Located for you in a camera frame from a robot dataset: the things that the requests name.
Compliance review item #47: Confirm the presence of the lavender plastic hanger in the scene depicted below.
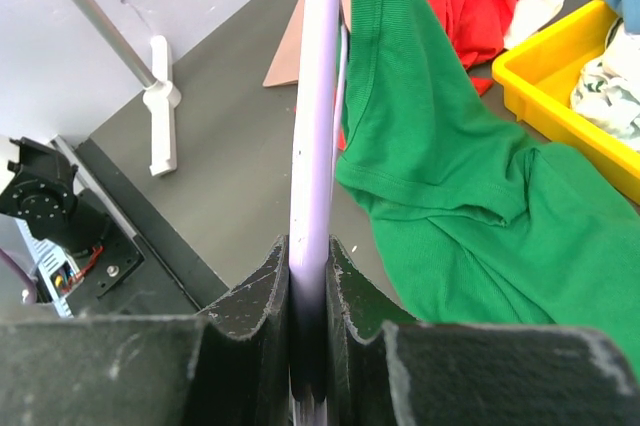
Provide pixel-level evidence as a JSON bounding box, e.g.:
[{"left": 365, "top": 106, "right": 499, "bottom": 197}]
[{"left": 288, "top": 0, "right": 340, "bottom": 425}]

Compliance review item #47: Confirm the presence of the green tank top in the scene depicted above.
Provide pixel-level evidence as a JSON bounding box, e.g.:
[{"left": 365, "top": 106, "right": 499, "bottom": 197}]
[{"left": 336, "top": 0, "right": 639, "bottom": 366}]

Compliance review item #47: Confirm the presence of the yellow plastic bin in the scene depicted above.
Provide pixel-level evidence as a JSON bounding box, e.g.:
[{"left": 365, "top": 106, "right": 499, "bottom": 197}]
[{"left": 492, "top": 0, "right": 639, "bottom": 203}]

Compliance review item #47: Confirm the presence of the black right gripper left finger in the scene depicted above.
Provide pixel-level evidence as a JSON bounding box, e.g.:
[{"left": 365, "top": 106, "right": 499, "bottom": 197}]
[{"left": 189, "top": 236, "right": 289, "bottom": 425}]

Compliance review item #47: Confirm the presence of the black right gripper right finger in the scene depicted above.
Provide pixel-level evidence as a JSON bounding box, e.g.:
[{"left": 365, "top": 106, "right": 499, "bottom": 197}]
[{"left": 326, "top": 236, "right": 425, "bottom": 425}]

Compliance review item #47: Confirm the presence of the grey slotted cable duct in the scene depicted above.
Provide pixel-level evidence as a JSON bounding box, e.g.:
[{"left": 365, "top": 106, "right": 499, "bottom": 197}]
[{"left": 15, "top": 219, "right": 74, "bottom": 318}]

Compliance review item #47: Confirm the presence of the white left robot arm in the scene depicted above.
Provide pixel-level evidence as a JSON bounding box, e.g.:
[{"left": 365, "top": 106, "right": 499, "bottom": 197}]
[{"left": 1, "top": 137, "right": 110, "bottom": 257}]

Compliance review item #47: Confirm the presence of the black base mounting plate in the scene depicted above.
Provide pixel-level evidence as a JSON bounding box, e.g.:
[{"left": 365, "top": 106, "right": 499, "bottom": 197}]
[{"left": 52, "top": 136, "right": 228, "bottom": 317}]

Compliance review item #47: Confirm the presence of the brown cardboard sheet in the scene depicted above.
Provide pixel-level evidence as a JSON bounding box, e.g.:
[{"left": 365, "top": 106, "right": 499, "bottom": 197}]
[{"left": 262, "top": 0, "right": 351, "bottom": 88}]

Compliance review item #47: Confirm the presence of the white patterned garment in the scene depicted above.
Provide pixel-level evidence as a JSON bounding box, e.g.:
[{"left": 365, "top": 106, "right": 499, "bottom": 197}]
[{"left": 570, "top": 18, "right": 639, "bottom": 151}]

